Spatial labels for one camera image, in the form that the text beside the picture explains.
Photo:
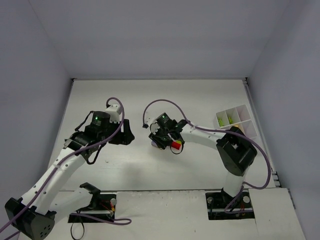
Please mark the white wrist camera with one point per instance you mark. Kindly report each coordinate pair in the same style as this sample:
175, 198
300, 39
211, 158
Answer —
114, 111
151, 124

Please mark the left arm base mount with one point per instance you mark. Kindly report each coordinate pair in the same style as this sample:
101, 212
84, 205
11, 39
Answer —
101, 206

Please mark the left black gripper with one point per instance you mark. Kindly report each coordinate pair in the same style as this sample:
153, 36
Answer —
122, 133

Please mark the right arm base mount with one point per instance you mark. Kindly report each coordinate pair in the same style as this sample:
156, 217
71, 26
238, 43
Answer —
241, 209

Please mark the light green lego brick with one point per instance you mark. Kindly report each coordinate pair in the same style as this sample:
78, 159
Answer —
220, 122

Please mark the red long lego brick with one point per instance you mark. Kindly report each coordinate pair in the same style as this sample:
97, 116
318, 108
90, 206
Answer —
175, 145

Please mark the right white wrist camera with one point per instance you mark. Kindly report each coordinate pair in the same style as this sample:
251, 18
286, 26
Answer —
151, 124

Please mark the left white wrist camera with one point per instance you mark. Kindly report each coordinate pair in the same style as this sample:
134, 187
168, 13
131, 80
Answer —
114, 111

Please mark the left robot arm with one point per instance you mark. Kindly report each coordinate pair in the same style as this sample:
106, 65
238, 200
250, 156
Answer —
35, 213

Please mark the white divided container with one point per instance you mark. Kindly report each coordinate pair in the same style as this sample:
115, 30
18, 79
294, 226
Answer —
241, 116

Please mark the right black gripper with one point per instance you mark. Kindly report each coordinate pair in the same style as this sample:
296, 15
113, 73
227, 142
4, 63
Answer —
161, 139

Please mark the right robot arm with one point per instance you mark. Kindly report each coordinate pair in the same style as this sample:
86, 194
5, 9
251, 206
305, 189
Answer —
236, 153

